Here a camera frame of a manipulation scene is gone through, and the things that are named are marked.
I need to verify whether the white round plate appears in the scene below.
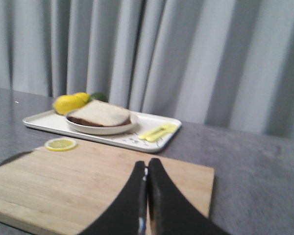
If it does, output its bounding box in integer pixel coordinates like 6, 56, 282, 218
64, 110, 139, 135

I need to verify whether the yellow lemon slice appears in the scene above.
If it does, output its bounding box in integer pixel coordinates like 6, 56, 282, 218
44, 138, 77, 151

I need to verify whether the light green plastic fork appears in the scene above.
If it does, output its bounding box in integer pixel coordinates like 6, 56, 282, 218
138, 123, 173, 140

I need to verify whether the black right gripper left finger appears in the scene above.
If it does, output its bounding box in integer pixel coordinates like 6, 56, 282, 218
80, 161, 146, 235

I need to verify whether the light green plastic spoon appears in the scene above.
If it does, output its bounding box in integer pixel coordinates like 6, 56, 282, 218
146, 125, 178, 142

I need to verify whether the wooden cutting board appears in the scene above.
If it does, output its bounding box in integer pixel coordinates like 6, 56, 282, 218
0, 141, 215, 235

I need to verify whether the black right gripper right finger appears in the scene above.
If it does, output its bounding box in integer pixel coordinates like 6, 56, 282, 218
148, 158, 228, 235

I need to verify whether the green lime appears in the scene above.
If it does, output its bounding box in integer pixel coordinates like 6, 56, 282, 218
88, 92, 108, 102

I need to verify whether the grey curtain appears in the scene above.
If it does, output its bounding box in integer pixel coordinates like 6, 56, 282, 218
0, 0, 294, 139

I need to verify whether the white rectangular tray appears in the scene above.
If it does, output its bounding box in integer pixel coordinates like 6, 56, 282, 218
23, 110, 182, 153

